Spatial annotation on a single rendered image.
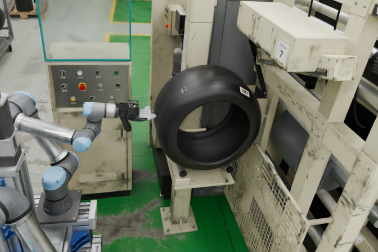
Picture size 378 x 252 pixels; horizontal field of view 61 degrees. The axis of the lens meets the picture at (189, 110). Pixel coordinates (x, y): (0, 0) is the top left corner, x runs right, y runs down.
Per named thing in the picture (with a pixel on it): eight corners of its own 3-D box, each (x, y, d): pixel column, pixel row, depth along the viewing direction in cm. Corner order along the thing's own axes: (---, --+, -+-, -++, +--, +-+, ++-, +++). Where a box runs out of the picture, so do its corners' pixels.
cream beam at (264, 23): (234, 27, 180) (239, 0, 173) (275, 28, 186) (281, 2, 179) (284, 73, 130) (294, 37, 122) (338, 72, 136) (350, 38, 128)
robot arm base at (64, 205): (40, 216, 170) (37, 203, 165) (46, 195, 183) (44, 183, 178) (70, 215, 173) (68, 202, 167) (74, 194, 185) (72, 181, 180)
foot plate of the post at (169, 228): (160, 208, 274) (160, 205, 272) (190, 205, 280) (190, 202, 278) (164, 234, 251) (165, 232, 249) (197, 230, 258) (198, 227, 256)
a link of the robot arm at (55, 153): (57, 186, 179) (-8, 106, 155) (68, 168, 192) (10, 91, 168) (75, 180, 175) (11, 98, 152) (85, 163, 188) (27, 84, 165)
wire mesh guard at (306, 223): (223, 192, 255) (238, 117, 220) (225, 192, 256) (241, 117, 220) (273, 308, 181) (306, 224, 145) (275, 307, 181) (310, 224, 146)
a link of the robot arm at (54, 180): (39, 198, 168) (35, 179, 161) (52, 181, 179) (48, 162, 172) (62, 202, 167) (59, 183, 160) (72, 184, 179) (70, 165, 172)
